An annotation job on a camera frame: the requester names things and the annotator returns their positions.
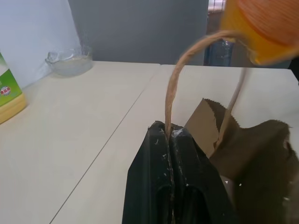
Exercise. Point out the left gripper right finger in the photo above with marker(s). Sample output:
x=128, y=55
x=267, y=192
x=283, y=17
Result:
x=196, y=186

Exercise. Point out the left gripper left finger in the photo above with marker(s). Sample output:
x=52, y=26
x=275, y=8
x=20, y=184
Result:
x=149, y=182

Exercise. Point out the brown paper bag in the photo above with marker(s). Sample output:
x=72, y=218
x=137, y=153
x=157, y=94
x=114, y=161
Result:
x=257, y=163

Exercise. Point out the orange capped yellow bottle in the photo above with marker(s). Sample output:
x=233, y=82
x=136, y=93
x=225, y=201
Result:
x=264, y=25

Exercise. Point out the blue water jug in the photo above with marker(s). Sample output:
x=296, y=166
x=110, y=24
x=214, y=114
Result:
x=219, y=53

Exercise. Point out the clear glass bowl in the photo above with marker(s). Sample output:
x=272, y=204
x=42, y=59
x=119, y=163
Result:
x=70, y=65

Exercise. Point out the grey partition panel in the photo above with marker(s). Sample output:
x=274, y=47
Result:
x=140, y=30

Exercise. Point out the yellow detergent jug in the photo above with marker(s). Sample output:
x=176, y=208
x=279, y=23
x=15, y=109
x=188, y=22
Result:
x=9, y=93

